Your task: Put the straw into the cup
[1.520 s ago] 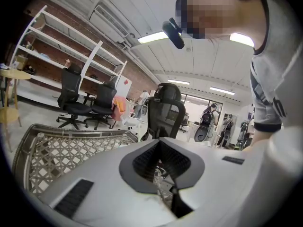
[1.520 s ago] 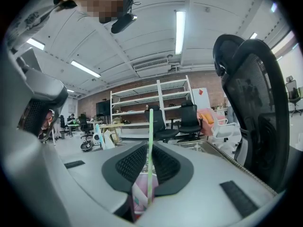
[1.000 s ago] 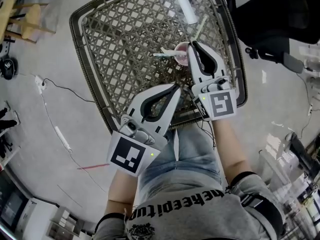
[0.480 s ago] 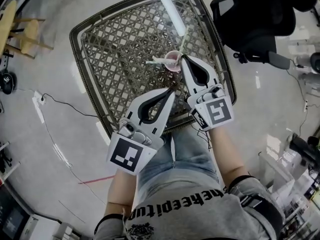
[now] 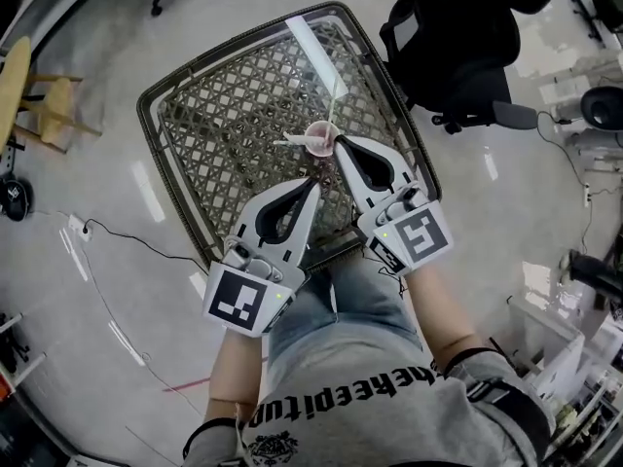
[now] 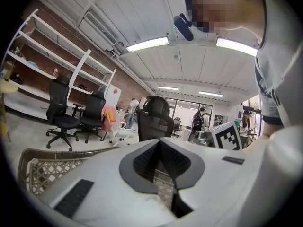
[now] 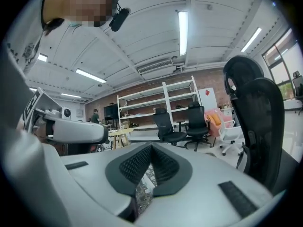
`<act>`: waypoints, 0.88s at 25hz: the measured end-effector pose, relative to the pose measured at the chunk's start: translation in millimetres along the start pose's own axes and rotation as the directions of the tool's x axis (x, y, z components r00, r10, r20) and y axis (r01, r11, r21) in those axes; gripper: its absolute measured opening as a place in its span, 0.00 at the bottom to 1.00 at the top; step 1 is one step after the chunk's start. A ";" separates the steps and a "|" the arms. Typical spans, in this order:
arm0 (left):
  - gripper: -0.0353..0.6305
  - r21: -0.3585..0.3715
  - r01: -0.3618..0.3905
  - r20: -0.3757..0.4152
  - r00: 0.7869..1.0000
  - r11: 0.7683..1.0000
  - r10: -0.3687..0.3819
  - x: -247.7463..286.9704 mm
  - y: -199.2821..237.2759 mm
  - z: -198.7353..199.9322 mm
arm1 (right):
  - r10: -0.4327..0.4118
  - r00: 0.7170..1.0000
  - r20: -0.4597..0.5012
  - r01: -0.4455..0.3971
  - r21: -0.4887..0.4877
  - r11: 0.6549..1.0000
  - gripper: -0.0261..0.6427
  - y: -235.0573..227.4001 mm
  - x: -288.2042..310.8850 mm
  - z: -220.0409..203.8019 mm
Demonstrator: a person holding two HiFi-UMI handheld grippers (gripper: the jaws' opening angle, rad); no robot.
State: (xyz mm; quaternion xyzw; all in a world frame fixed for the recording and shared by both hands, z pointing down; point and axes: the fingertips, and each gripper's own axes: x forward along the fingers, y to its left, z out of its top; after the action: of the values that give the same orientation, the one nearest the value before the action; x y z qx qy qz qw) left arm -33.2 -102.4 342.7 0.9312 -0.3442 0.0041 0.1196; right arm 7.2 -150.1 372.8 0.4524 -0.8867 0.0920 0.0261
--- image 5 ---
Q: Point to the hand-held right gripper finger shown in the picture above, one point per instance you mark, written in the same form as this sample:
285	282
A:
389	158
353	180

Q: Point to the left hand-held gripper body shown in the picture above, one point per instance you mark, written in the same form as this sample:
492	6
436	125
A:
237	299

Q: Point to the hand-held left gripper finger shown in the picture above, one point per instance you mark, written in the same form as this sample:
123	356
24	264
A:
306	222
253	207

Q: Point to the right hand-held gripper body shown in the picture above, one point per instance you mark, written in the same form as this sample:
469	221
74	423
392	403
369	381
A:
421	234

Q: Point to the pink translucent cup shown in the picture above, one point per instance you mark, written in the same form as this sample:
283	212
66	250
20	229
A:
322	149

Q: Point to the white straw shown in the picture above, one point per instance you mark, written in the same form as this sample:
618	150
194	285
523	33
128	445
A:
292	139

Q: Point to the person's left forearm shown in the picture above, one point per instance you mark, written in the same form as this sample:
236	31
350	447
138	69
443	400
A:
233	372

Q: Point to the person's right forearm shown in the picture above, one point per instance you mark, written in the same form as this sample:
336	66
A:
438	314

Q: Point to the rattan glass-top table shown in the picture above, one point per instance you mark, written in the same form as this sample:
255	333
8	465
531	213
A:
219	115

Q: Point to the person's blue jeans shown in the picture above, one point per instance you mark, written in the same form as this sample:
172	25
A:
350	314

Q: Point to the white power strip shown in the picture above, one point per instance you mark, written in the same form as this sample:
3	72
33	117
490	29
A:
586	195

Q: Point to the white floor power socket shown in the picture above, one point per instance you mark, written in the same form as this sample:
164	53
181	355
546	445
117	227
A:
79	226

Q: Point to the white storage box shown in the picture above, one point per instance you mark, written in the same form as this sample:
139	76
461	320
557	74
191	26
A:
550	353

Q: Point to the black machine base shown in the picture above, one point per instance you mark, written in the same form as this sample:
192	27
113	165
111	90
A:
596	270

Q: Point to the person's grey printed shirt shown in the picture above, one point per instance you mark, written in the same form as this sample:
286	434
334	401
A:
370	421

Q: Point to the wooden stool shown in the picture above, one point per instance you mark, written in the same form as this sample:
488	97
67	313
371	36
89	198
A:
58	105

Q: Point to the black round bag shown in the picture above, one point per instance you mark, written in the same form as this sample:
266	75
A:
14	197

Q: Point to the round wooden table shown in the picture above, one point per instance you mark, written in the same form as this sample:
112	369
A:
14	90

